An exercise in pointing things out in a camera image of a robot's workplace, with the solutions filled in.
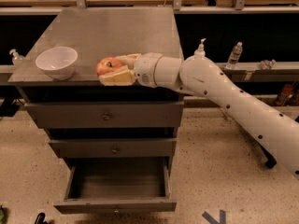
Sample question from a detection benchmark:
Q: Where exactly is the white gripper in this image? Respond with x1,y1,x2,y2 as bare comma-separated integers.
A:
99,52,162,88

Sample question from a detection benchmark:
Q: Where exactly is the red apple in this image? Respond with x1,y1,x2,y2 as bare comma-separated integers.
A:
96,57,122,76

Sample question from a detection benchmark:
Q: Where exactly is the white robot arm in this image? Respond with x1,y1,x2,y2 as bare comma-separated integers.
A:
95,51,299,176

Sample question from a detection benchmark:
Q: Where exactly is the grey top drawer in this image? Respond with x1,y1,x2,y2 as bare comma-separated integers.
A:
25,102,183,129

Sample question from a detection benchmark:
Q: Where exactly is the grey drawer cabinet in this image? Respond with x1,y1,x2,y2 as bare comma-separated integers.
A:
7,7,190,216

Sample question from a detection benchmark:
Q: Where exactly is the grey middle drawer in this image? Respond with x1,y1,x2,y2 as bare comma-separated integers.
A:
50,138,177,159

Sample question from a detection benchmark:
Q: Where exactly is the grey open bottom drawer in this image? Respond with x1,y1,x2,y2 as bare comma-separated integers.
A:
54,157,177,214

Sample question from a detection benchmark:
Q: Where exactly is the white ceramic bowl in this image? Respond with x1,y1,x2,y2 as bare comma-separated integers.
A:
36,47,78,80

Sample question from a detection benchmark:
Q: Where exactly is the white pump lotion bottle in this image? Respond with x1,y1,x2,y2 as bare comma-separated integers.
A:
194,38,206,57

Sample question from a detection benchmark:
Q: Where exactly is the clear plastic water bottle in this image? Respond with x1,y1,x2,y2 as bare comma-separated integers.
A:
225,42,243,70

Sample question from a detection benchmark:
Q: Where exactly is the clear pump sanitizer bottle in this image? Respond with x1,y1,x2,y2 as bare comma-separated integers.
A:
9,49,24,66

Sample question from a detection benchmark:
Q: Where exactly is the crumpled clear plastic wrap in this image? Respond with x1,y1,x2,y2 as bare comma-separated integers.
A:
260,60,276,70

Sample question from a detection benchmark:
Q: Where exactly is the black stand base leg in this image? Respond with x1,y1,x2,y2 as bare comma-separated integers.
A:
260,145,277,169

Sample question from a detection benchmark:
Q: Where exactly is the grey metal shelf rail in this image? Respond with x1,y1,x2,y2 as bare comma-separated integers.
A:
217,62,299,82

